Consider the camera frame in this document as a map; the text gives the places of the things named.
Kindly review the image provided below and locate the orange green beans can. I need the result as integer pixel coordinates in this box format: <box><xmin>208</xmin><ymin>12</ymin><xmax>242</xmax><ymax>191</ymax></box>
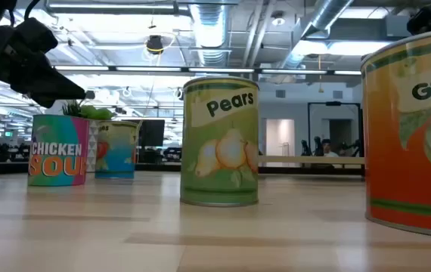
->
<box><xmin>361</xmin><ymin>26</ymin><xmax>431</xmax><ymax>240</ymax></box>

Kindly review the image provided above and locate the triangle patterned succulent planter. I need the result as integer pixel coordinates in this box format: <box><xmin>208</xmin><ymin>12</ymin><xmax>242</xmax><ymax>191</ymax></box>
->
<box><xmin>62</xmin><ymin>98</ymin><xmax>116</xmax><ymax>173</ymax></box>

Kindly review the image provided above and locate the blue tomatoes can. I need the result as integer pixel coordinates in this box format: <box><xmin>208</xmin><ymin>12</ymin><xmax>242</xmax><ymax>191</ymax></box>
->
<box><xmin>94</xmin><ymin>120</ymin><xmax>140</xmax><ymax>180</ymax></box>

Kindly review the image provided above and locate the black ceiling camera yellow cable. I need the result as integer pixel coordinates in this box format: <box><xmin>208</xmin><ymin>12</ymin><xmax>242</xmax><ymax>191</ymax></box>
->
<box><xmin>146</xmin><ymin>34</ymin><xmax>165</xmax><ymax>56</ymax></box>

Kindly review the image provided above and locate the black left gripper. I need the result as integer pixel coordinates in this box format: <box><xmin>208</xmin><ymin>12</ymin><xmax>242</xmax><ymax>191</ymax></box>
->
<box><xmin>0</xmin><ymin>25</ymin><xmax>87</xmax><ymax>109</ymax></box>

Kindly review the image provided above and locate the green pears can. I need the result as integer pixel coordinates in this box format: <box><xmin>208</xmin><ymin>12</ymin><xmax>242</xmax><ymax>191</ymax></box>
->
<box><xmin>180</xmin><ymin>76</ymin><xmax>260</xmax><ymax>208</ymax></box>

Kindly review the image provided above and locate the black aluminium rig frame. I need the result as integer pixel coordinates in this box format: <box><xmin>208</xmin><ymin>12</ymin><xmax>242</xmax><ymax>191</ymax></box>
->
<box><xmin>0</xmin><ymin>160</ymin><xmax>366</xmax><ymax>177</ymax></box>

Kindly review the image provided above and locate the long linear ceiling light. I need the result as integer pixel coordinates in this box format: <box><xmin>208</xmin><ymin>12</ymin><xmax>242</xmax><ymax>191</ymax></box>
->
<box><xmin>54</xmin><ymin>64</ymin><xmax>363</xmax><ymax>76</ymax></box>

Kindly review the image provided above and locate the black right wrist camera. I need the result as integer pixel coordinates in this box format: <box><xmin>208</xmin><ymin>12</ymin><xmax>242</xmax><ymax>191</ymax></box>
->
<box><xmin>406</xmin><ymin>2</ymin><xmax>431</xmax><ymax>36</ymax></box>

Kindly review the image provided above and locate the silver ventilation duct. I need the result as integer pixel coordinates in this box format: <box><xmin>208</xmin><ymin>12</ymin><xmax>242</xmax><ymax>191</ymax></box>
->
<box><xmin>275</xmin><ymin>0</ymin><xmax>355</xmax><ymax>71</ymax></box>
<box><xmin>189</xmin><ymin>0</ymin><xmax>232</xmax><ymax>68</ymax></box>

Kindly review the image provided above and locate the black background station frame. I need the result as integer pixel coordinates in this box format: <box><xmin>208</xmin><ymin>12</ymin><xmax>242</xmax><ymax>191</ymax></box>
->
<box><xmin>307</xmin><ymin>100</ymin><xmax>363</xmax><ymax>158</ymax></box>

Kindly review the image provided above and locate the black background monitor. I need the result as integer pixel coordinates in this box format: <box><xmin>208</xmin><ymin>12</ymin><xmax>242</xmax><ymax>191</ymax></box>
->
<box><xmin>138</xmin><ymin>119</ymin><xmax>166</xmax><ymax>148</ymax></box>

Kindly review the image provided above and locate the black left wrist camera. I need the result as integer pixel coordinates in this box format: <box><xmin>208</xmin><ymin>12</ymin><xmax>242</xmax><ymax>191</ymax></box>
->
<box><xmin>11</xmin><ymin>17</ymin><xmax>60</xmax><ymax>54</ymax></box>

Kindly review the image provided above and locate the person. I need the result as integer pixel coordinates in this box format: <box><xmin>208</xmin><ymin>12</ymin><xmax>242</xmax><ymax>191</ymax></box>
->
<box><xmin>321</xmin><ymin>138</ymin><xmax>340</xmax><ymax>158</ymax></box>

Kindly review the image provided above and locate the colourful chicken soup can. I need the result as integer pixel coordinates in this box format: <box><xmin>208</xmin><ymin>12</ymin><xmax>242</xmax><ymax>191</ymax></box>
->
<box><xmin>27</xmin><ymin>114</ymin><xmax>90</xmax><ymax>187</ymax></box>

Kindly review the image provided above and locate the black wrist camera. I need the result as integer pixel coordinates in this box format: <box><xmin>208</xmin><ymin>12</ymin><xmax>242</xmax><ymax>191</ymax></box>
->
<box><xmin>406</xmin><ymin>2</ymin><xmax>431</xmax><ymax>36</ymax></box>
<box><xmin>11</xmin><ymin>17</ymin><xmax>60</xmax><ymax>54</ymax></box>

